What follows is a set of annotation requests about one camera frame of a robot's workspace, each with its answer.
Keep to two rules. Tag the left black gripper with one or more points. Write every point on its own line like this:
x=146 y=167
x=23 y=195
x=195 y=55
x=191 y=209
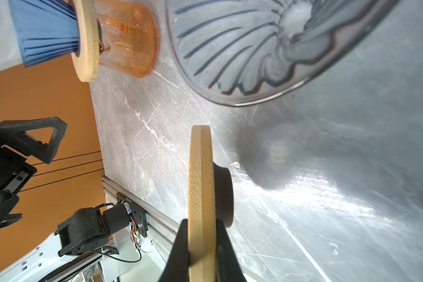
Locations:
x=16 y=144

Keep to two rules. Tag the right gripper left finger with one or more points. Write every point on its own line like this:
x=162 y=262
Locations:
x=177 y=266

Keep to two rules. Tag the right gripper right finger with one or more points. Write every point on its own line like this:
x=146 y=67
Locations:
x=227 y=266

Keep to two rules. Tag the white paper coffee filter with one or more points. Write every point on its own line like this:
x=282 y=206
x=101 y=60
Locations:
x=10 y=55

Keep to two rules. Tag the blue glass dripper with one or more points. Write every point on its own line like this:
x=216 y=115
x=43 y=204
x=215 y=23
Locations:
x=45 y=29

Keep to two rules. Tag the grey glass dripper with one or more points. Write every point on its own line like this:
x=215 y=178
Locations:
x=241 y=53

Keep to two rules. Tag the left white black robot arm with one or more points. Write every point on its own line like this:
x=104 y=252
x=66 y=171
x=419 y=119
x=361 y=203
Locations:
x=85 y=233

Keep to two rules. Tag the amber glass pitcher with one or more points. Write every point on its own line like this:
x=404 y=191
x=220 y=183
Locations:
x=128 y=37

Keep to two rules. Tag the aluminium front rail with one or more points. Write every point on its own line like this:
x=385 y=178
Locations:
x=153 y=227

